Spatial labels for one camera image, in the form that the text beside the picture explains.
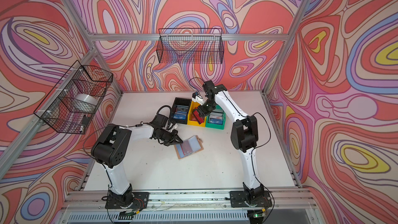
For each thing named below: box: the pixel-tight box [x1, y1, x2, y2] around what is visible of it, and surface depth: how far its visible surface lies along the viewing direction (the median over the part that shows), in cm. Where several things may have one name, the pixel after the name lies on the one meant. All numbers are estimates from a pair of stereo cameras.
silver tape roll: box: [71, 93, 99, 114], surface depth 74 cm
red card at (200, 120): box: [193, 109, 205, 125], surface depth 95 cm
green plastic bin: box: [205, 104, 227, 131], surface depth 103 cm
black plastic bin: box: [170, 97, 192, 125], surface depth 107 cm
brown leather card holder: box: [173, 134, 205, 160], surface depth 92 cm
